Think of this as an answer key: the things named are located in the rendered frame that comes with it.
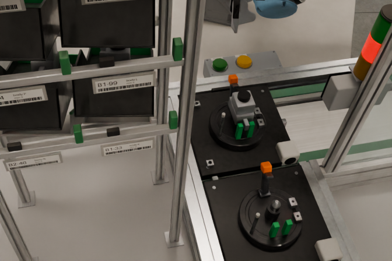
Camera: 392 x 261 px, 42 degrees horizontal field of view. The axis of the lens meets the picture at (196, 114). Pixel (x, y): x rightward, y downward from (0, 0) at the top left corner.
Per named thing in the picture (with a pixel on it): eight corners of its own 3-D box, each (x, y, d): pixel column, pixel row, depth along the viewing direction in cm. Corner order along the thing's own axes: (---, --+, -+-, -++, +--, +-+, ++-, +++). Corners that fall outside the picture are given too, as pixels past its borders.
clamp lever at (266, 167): (258, 190, 114) (260, 162, 110) (267, 188, 114) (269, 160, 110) (264, 200, 111) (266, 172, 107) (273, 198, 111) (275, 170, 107)
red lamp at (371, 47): (356, 47, 98) (365, 28, 94) (380, 44, 99) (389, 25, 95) (368, 66, 95) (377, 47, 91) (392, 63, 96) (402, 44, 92)
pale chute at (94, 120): (96, 107, 126) (95, 89, 125) (150, 107, 127) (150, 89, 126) (82, 124, 98) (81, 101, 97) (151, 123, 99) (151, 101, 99)
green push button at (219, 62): (210, 63, 142) (210, 58, 141) (224, 62, 143) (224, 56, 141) (214, 74, 140) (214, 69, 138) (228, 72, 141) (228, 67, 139)
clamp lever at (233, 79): (227, 101, 129) (227, 74, 125) (235, 101, 129) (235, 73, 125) (231, 109, 126) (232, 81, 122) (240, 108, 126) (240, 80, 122)
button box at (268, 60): (202, 73, 147) (204, 57, 142) (271, 64, 151) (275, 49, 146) (208, 91, 143) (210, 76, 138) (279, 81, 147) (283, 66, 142)
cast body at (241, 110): (227, 104, 124) (231, 85, 119) (244, 101, 125) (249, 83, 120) (237, 131, 119) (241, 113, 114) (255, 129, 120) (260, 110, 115)
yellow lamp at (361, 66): (349, 65, 102) (356, 48, 98) (371, 62, 103) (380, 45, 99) (359, 84, 99) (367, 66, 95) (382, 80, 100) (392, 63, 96)
